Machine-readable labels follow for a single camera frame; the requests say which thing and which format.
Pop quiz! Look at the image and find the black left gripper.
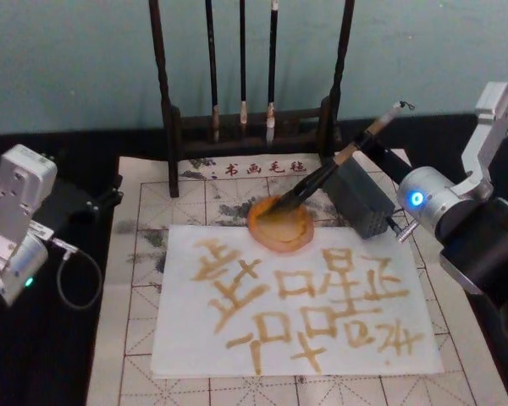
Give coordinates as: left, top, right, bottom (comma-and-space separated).
36, 179, 125, 239

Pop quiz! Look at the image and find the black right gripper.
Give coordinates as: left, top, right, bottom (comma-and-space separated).
274, 139, 411, 241

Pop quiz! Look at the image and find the calligraphy brush with black handle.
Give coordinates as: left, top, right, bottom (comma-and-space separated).
270, 100, 416, 211

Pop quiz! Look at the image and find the round orange ink dish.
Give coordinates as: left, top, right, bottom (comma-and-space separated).
246, 195, 317, 255

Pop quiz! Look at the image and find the dark wooden brush rack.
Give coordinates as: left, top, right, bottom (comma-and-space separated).
147, 0, 356, 200

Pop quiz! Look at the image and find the hanging black calligraphy brush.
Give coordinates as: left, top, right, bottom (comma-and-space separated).
265, 0, 280, 145
203, 0, 222, 144
237, 0, 250, 137

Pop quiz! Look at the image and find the white paper with painted characters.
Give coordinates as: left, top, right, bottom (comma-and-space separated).
151, 222, 446, 381

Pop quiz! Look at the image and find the black table cloth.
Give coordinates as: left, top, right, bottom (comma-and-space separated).
0, 112, 508, 406

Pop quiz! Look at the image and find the gridded calligraphy felt mat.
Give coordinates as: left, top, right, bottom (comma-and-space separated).
86, 147, 508, 406

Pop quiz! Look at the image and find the thin dark left gripper cable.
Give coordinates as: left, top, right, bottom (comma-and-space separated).
52, 237, 104, 310

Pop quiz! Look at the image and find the right gripper cable silver plug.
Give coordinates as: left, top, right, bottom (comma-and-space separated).
387, 217, 420, 245

